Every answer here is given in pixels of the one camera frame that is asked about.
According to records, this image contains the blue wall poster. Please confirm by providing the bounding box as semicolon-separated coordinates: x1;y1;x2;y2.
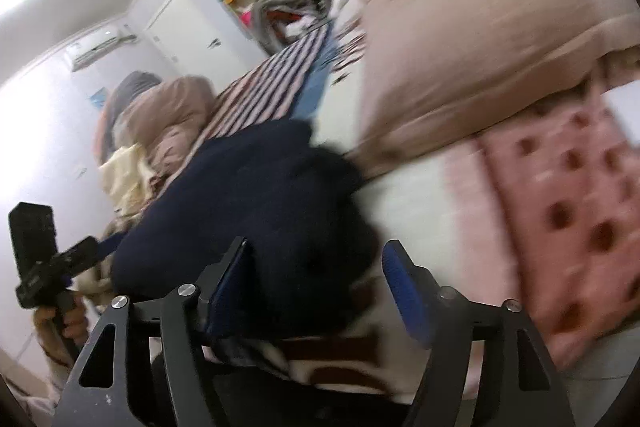
89;88;108;110

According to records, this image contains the striped pink navy blanket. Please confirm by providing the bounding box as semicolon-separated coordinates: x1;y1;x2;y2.
199;16;640;408

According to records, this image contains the black camera box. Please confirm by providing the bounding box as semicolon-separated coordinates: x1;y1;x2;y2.
9;202;58;280

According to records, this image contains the white fleece patterned sleeve forearm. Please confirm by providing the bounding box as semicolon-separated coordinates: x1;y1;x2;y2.
9;319;74;426

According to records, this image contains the pink ribbed blanket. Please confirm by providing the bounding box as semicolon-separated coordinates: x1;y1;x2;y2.
352;0;639;178

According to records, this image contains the person's left hand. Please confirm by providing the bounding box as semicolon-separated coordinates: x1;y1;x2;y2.
32;293;89;352

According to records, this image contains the pink beige rolled duvet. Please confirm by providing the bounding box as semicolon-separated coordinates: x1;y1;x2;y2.
93;70;217;181

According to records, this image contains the grey clothes pile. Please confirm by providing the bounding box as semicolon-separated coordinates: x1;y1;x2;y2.
250;0;326;54

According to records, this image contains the white wall air conditioner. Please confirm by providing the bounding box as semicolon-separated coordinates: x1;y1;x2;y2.
66;25;138;72

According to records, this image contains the dark navy knit sweater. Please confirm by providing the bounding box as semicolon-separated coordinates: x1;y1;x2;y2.
111;119;378;340

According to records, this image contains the cream yellow garment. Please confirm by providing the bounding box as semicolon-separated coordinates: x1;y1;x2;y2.
99;144;157;219

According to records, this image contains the pink dotted cushion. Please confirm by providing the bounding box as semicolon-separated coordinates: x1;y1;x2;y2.
478;79;639;369

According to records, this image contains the white door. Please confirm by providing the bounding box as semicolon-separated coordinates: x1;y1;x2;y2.
146;0;250;91

